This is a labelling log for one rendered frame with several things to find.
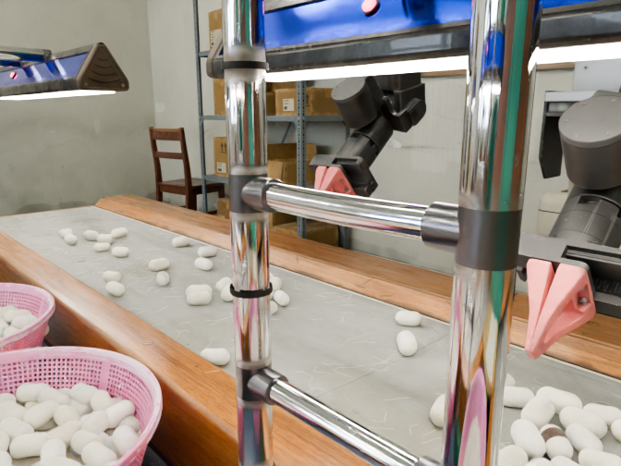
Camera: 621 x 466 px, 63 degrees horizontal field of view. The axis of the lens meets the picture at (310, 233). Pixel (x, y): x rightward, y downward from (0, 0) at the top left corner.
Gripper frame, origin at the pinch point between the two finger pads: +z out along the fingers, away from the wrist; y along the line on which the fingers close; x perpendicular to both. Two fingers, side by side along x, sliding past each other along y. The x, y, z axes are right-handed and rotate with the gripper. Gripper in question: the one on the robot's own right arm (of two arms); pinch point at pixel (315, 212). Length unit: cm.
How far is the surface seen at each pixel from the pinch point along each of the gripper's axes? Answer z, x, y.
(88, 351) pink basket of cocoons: 33.8, -17.2, 4.2
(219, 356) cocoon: 26.7, -9.1, 12.0
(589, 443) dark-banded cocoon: 17.6, -0.8, 44.3
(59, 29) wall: -145, 3, -430
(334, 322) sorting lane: 14.2, 3.5, 12.1
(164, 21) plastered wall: -214, 48, -396
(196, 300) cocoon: 21.2, -4.1, -4.9
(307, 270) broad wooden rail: 5.2, 9.8, -4.7
